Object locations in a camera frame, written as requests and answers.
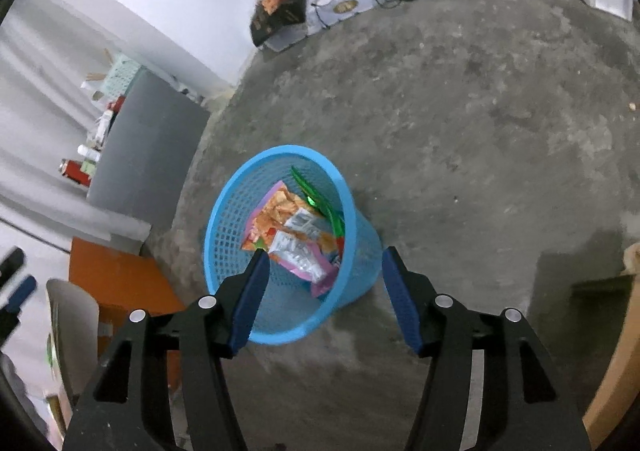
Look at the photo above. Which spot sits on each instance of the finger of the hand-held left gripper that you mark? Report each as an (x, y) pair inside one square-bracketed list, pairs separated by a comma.
[(11, 263), (21, 293)]

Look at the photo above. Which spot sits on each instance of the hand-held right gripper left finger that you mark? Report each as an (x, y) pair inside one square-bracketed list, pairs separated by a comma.
[(248, 303)]

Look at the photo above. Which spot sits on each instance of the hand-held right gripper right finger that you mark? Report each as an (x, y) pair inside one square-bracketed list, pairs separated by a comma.
[(402, 303)]

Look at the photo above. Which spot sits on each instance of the blue mesh waste basket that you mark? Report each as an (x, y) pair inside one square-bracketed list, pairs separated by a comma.
[(225, 226)]

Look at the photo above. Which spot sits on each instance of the white curved board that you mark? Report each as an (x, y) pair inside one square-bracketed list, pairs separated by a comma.
[(75, 331)]

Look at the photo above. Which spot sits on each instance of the orange wooden cabinet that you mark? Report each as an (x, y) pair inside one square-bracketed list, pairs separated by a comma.
[(117, 281)]

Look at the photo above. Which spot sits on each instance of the orange snack wrapper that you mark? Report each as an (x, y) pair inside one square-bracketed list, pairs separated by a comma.
[(280, 211)]

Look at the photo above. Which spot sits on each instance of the red can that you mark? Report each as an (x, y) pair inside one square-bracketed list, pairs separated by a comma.
[(76, 172)]

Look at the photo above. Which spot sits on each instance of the green foil wrapper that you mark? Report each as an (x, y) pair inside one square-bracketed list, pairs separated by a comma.
[(306, 188)]

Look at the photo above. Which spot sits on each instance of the white bottle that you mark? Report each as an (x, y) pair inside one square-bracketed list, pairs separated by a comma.
[(102, 128)]

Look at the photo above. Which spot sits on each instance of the grey cabinet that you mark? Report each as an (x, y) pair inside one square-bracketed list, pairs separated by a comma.
[(150, 151)]

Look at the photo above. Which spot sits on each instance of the mint green basket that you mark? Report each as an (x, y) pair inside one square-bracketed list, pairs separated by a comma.
[(121, 76)]

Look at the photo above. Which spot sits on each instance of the wooden table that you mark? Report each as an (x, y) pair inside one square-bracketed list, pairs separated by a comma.
[(612, 381)]

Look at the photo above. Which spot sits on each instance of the black snack box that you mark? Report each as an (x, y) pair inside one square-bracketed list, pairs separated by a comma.
[(280, 11)]

